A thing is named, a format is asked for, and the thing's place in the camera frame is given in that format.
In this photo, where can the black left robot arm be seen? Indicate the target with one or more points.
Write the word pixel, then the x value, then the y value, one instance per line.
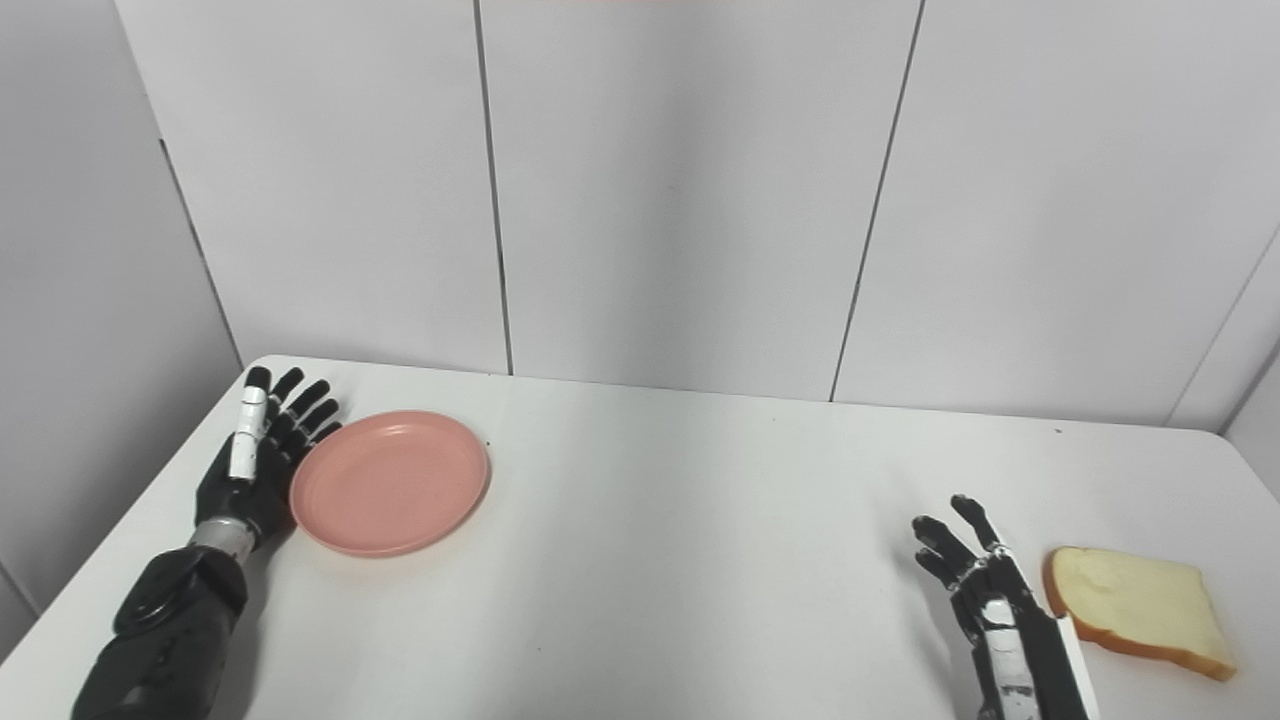
pixel 170 620

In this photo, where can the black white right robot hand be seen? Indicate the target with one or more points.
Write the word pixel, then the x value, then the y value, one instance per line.
pixel 1040 660

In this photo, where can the pink round plate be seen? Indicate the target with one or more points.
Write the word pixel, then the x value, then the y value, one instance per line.
pixel 390 485

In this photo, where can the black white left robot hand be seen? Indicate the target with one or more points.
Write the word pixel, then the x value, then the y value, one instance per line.
pixel 225 490

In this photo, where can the slice of white bread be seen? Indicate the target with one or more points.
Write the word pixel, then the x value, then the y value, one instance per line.
pixel 1130 600

